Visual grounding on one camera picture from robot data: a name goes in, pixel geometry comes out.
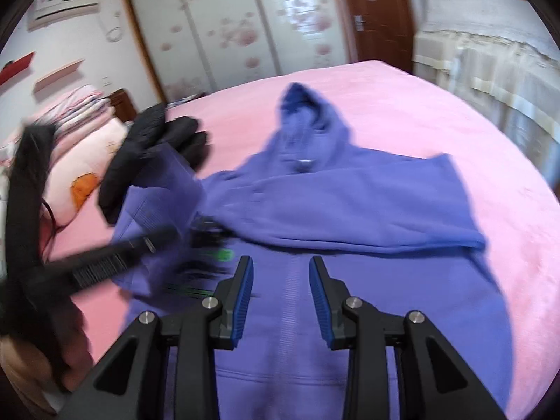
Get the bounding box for purple hoodie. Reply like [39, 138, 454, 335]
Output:
[115, 84, 512, 419]

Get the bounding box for person's left hand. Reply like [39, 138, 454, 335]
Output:
[1, 301, 93, 412]

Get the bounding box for pink pillow with orange print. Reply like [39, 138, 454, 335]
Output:
[44, 119, 127, 226]

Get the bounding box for black puffer jacket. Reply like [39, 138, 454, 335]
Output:
[98, 103, 210, 226]

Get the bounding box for folded pink striped blankets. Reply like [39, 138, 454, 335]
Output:
[1, 84, 115, 164]

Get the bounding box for brown wooden headboard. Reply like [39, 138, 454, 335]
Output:
[108, 88, 138, 123]

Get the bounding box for floral sliding wardrobe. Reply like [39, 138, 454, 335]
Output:
[124, 0, 350, 103]

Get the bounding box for pink bed sheet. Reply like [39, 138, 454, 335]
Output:
[43, 59, 560, 420]

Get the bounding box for cream lace-covered furniture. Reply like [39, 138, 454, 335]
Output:
[413, 0, 559, 186]

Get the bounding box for brown wooden door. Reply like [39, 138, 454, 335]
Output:
[346, 0, 415, 73]

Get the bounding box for beige wall shelf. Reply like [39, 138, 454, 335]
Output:
[32, 60, 83, 94]

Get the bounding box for red wall shelf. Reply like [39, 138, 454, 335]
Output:
[0, 52, 35, 85]

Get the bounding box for white air conditioner cable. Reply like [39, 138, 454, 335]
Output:
[98, 10, 125, 44]

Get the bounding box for white wall air conditioner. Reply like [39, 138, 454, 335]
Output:
[28, 0, 102, 30]

